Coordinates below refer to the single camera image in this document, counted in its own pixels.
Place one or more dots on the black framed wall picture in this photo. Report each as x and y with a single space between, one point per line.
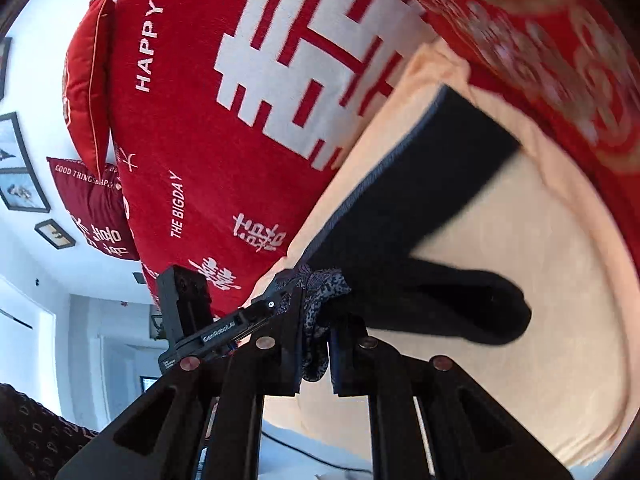
10 142
55 234
22 191
4 67

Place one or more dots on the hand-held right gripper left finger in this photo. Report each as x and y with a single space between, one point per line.
289 360

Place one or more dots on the person's dark patterned clothing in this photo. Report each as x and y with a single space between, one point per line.
35 435

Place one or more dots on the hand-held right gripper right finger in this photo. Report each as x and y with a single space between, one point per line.
344 360

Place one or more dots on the black and blue sock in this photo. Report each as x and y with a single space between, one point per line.
400 210

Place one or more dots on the cream bed sheet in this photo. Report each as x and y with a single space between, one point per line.
500 360

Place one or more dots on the dark red printed pillow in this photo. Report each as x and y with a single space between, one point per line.
95 210

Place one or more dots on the red gold patterned quilt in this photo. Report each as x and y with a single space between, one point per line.
550 60

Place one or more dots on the red blanket white print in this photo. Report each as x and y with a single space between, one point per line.
200 110

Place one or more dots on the red pillow orange piping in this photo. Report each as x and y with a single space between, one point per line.
85 85

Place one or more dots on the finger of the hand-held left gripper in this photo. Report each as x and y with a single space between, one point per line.
267 305

